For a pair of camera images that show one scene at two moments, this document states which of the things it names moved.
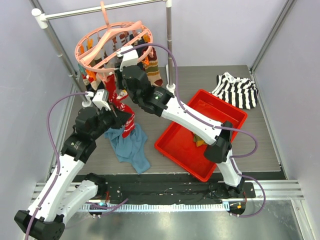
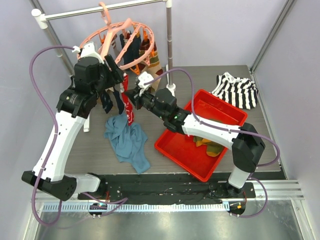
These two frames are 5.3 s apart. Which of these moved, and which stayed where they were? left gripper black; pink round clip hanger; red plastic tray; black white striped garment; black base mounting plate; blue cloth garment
Moved: left gripper black; pink round clip hanger
Stayed: black base mounting plate; blue cloth garment; black white striped garment; red plastic tray
